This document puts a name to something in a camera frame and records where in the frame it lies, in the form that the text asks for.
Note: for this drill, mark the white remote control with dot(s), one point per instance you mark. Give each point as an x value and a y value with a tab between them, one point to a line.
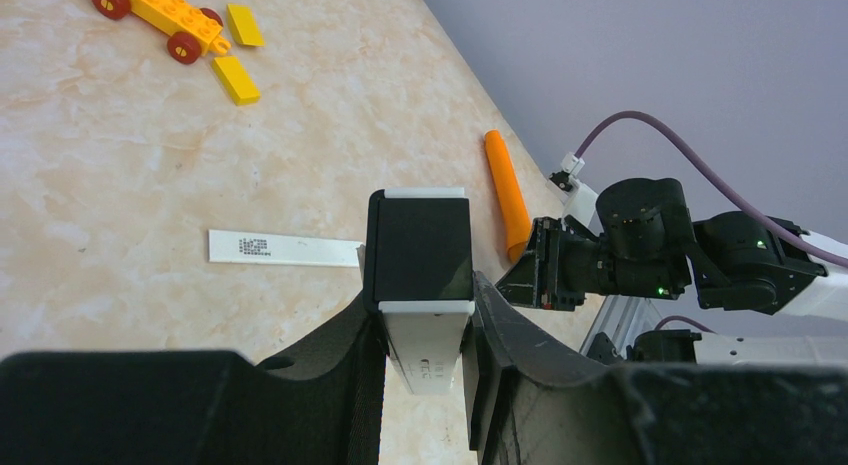
418	280

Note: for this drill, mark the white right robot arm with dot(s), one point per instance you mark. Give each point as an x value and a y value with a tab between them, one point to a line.
650	249

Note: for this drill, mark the yellow flat brick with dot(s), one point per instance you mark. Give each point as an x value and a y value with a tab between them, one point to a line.
235	80
243	26

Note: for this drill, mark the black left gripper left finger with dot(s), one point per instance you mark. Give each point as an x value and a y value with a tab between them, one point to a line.
319	401

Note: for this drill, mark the white remote battery cover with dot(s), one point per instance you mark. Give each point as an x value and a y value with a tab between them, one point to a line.
233	247

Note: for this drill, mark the orange toy carrot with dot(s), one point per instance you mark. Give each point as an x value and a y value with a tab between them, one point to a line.
517	224

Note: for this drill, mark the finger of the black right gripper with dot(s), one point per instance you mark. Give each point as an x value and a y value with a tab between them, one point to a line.
526	283

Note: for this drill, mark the yellow flat brick upper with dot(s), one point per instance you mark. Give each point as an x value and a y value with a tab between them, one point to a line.
243	26

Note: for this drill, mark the yellow flat brick lower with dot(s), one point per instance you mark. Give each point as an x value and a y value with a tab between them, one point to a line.
235	80

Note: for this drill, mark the yellow toy brick car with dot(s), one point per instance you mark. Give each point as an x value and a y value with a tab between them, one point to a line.
191	32

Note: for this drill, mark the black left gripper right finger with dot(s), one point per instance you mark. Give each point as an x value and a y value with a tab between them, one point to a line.
530	399

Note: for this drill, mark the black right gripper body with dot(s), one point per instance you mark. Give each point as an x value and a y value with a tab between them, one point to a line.
564	256

